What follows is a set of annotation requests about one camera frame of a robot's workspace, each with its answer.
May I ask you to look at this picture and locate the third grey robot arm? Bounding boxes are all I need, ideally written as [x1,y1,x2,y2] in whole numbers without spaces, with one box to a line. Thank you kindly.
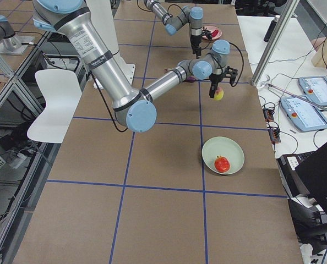
[0,15,35,55]

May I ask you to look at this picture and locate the pink plate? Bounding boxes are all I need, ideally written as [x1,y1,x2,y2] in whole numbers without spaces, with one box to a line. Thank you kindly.
[204,25,222,41]

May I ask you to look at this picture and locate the purple eggplant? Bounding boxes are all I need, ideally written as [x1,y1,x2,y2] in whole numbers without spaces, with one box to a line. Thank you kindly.
[185,76,197,83]

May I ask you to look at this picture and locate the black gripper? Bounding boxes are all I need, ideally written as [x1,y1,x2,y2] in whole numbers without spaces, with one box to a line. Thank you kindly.
[209,74,224,98]
[190,29,202,58]

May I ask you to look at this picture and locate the teach pendant tablet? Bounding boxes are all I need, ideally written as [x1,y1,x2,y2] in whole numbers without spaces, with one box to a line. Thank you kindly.
[298,76,327,106]
[280,96,327,132]

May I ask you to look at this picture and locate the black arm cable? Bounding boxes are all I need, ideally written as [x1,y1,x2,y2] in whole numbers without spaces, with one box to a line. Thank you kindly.
[221,41,246,83]

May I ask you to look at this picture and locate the far teach pendant tablet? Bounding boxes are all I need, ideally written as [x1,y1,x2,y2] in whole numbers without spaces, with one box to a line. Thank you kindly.
[298,76,327,106]

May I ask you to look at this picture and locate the red yellow pomegranate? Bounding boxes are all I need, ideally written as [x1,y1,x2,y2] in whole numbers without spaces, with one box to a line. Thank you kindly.
[214,156,231,173]

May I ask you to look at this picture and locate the black laptop computer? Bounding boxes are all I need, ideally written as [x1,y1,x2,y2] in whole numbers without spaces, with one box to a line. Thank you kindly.
[277,142,327,213]

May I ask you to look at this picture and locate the aluminium frame post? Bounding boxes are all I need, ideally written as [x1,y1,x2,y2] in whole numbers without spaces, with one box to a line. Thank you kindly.
[251,0,299,86]

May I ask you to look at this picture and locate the silver reacher grabber stick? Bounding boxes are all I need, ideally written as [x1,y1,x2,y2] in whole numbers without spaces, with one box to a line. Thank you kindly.
[264,82,327,112]

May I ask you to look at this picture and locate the person in brown shirt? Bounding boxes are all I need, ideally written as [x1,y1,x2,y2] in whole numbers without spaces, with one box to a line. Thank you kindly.
[311,37,326,51]

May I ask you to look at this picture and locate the near teach pendant tablet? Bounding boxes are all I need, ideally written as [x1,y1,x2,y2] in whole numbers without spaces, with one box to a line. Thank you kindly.
[280,96,327,132]

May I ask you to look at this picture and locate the black water bottle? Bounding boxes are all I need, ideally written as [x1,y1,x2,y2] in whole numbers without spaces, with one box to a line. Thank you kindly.
[263,15,280,42]

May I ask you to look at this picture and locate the yellow pink peach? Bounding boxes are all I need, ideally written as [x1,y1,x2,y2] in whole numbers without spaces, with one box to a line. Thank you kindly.
[213,87,224,101]

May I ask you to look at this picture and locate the white curved chair shell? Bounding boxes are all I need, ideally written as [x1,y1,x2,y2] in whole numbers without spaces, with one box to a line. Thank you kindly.
[27,69,82,144]

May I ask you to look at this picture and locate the orange black terminal strip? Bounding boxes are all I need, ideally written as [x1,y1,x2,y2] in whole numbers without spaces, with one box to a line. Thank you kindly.
[263,108,281,145]

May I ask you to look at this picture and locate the red chili pepper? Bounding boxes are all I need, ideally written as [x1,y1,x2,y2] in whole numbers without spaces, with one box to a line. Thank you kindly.
[211,29,220,38]

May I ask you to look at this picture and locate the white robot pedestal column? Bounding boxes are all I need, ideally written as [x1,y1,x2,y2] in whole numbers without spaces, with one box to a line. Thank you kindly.
[86,0,135,84]

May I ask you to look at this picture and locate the green plate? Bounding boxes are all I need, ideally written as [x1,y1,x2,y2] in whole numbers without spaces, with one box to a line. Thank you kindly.
[201,136,244,175]

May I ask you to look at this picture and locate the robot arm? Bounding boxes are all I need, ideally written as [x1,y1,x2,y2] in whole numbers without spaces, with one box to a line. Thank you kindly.
[144,0,203,58]
[33,1,230,133]

